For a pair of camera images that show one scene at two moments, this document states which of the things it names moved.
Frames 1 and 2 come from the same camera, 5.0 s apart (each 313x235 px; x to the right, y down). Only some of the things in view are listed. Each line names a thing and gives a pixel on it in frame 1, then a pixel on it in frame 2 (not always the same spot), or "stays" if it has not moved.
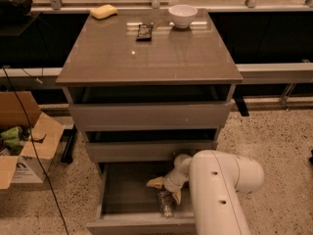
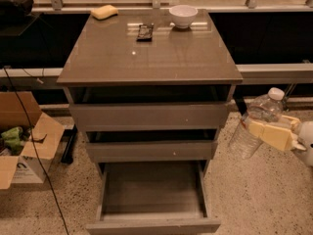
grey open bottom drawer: x=129 y=206 stays
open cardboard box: x=28 y=139 stays
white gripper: x=171 y=181 to x=307 y=140
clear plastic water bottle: x=165 y=203 to x=267 y=108
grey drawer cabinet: x=145 y=86 stays
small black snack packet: x=144 y=32 stays
